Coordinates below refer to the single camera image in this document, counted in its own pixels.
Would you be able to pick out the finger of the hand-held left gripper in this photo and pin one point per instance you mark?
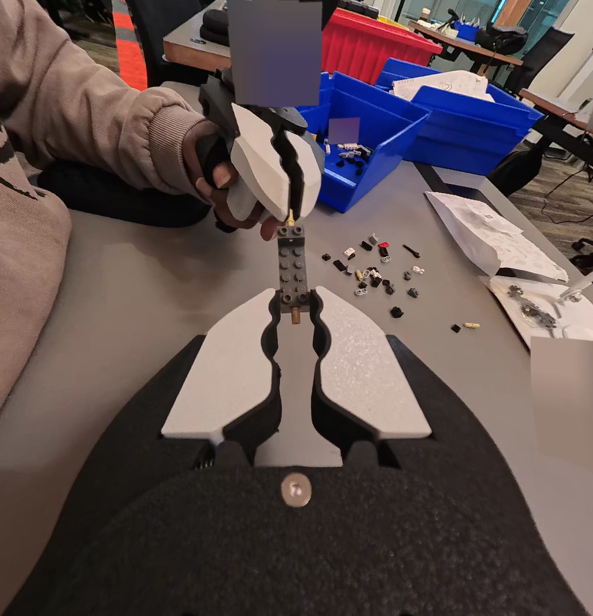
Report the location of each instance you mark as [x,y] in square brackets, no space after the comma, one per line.
[260,163]
[310,178]

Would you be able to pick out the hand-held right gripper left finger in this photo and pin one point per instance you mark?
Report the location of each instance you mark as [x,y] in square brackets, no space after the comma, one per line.
[219,380]

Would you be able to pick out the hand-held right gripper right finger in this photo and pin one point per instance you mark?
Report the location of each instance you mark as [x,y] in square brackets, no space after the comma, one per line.
[368,380]

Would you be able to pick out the dark grey brick assembly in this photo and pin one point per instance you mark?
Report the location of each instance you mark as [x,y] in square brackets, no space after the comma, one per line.
[293,269]

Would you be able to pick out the person's left forearm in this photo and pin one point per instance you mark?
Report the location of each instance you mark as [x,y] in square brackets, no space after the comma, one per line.
[108,125]

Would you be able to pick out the grey desk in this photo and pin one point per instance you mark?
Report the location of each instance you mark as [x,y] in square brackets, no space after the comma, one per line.
[132,313]

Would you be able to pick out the person's left hand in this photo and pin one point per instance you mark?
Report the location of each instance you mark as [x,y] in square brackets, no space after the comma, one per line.
[221,175]

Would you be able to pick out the heap of toy bricks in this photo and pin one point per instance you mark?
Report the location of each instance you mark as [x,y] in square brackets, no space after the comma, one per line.
[347,154]

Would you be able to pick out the brown-edged side table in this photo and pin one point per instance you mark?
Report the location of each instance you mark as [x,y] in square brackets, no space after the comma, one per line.
[195,55]

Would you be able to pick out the scattered small toy bricks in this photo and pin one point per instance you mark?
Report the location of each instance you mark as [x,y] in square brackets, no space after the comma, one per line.
[396,313]

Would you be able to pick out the black cushion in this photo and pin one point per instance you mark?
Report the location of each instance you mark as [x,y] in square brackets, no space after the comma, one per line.
[212,29]

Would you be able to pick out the orange striped pillar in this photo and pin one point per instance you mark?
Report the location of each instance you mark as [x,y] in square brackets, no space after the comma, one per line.
[130,53]

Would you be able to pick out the red plastic bin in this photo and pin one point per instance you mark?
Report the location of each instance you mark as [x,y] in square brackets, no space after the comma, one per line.
[368,48]

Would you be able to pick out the black mesh wrist rest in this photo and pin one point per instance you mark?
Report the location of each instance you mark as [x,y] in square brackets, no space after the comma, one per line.
[108,202]

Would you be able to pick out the white printed sheet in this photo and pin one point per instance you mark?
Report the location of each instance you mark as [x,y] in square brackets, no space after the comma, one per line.
[445,86]

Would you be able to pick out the white printed paper bag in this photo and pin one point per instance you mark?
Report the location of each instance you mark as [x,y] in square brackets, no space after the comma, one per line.
[479,231]

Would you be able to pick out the small dark toy parts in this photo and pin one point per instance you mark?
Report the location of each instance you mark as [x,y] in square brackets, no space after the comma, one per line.
[532,310]

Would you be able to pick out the orange-edged office table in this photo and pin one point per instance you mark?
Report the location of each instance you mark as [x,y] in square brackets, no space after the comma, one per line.
[469,45]

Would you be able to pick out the black backpack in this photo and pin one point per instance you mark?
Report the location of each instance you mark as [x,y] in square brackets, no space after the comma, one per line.
[518,173]

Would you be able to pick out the brown-topped office table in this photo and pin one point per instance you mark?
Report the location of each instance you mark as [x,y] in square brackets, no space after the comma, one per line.
[556,108]

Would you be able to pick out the black swivel chair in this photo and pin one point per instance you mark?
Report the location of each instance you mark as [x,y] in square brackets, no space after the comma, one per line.
[546,57]

